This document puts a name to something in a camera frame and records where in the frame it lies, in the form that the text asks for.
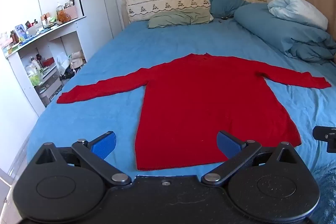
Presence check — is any orange teddy bear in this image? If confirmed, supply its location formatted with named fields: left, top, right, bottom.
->
left=56, top=10, right=72, bottom=24

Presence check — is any beige bag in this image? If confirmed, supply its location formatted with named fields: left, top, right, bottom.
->
left=70, top=50, right=87, bottom=70

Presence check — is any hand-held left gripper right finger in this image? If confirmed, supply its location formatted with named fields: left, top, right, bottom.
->
left=201, top=130, right=304, bottom=187

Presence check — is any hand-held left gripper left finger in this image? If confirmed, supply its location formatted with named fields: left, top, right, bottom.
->
left=35, top=131, right=132, bottom=187

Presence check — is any blue fluffy rug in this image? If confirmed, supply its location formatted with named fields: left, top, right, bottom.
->
left=310, top=160, right=336, bottom=224

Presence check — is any white shelf unit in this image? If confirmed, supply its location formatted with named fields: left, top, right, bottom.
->
left=0, top=15, right=88, bottom=117

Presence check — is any pink storage basket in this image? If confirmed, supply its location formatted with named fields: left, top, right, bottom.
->
left=64, top=5, right=78, bottom=19

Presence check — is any blue duvet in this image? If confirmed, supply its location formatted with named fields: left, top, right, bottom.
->
left=234, top=3, right=336, bottom=65

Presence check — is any pale blue blanket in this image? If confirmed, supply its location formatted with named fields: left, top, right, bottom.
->
left=268, top=0, right=329, bottom=30

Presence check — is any bed with blue sheet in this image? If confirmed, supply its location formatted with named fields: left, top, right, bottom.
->
left=26, top=16, right=336, bottom=188

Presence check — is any green pillow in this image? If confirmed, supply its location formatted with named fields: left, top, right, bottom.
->
left=148, top=8, right=214, bottom=29

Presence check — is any blue pillow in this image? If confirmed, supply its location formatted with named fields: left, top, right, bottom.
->
left=208, top=0, right=252, bottom=19

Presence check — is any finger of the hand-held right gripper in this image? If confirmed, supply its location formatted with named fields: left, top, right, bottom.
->
left=313, top=125, right=336, bottom=154

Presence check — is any red knit sweater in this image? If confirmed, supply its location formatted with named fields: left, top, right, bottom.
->
left=57, top=53, right=332, bottom=171

